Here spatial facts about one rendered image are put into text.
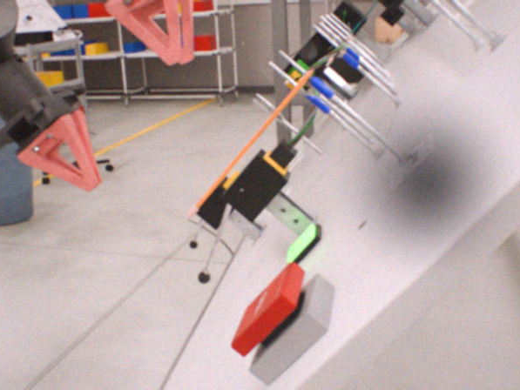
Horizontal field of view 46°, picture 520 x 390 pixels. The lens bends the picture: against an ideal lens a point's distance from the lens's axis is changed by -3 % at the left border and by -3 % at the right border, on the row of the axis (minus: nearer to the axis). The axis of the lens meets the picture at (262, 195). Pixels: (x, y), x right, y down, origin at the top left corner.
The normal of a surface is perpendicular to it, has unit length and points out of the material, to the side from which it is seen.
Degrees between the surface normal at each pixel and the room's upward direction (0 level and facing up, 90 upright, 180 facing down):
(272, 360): 90
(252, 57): 90
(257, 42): 90
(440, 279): 90
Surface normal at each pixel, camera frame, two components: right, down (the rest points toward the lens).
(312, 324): -0.18, 0.31
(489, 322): -0.05, -0.95
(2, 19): 0.43, -0.21
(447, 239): -0.76, -0.64
